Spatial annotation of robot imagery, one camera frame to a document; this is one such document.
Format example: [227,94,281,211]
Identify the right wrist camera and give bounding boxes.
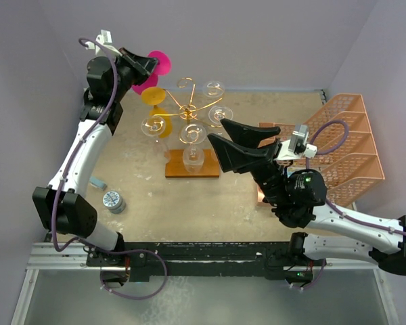
[275,125,317,161]

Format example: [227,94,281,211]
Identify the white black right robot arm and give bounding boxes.
[207,118,406,276]

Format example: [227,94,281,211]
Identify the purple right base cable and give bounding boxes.
[289,259,328,293]

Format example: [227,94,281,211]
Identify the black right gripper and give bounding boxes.
[207,118,289,207]

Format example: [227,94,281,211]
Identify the clear wine glass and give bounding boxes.
[202,81,225,99]
[179,123,207,174]
[208,105,233,128]
[141,115,171,164]

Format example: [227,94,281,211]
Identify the small light blue object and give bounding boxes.
[89,177,107,191]

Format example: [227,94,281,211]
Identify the small round tin can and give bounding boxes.
[102,190,126,214]

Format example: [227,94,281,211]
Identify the peach plastic file organizer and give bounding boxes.
[255,93,386,207]

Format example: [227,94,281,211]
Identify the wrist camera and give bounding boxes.
[275,125,317,161]
[83,30,122,57]

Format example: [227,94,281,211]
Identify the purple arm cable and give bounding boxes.
[51,37,118,253]
[304,119,406,240]

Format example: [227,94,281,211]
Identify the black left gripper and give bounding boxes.
[111,47,158,102]

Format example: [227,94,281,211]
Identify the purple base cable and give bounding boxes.
[289,259,328,293]
[99,249,168,301]

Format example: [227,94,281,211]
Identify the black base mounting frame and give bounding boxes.
[87,242,325,282]

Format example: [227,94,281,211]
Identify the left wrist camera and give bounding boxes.
[83,30,122,57]

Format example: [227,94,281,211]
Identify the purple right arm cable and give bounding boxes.
[304,119,406,240]

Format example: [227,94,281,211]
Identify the pink plastic goblet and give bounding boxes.
[131,51,172,95]

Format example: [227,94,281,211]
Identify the gold wire wine glass rack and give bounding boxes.
[157,77,225,178]

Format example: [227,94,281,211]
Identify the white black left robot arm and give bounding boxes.
[32,48,161,265]

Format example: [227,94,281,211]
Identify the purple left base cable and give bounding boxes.
[99,249,168,301]

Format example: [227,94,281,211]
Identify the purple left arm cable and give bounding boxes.
[51,37,118,253]

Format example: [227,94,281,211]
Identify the orange plastic goblet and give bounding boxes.
[141,87,173,139]

